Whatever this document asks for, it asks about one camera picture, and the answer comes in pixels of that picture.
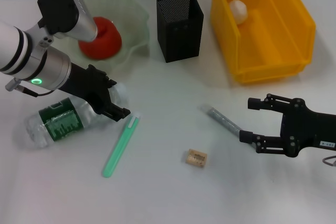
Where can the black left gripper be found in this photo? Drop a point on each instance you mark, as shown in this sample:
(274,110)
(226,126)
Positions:
(89,85)

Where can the white and silver left robot arm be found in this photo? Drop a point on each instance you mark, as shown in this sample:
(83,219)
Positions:
(52,66)

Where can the grey glitter pen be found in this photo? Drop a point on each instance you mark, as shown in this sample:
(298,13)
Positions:
(220,117)

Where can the white paper ball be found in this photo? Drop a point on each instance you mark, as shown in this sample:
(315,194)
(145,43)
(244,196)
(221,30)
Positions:
(238,11)

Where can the yellow plastic bin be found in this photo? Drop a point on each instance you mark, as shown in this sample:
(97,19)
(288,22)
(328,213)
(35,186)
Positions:
(275,37)

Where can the small tan cork block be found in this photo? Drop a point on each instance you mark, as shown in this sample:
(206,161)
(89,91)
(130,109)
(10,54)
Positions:
(195,158)

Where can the orange knitted fruit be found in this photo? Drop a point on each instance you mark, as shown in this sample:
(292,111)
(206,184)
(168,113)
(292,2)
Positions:
(107,45)

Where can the green pen white clip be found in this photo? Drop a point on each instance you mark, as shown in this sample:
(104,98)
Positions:
(118,148)

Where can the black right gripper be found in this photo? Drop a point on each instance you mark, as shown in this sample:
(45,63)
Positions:
(302,129)

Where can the pale green glass fruit plate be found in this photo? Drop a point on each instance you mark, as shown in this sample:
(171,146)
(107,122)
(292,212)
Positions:
(131,24)

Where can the black mesh pen holder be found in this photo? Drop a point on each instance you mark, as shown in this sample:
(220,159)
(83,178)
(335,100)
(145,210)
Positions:
(181,43)

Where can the clear water bottle green label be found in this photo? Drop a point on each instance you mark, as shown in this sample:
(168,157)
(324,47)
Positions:
(65,124)

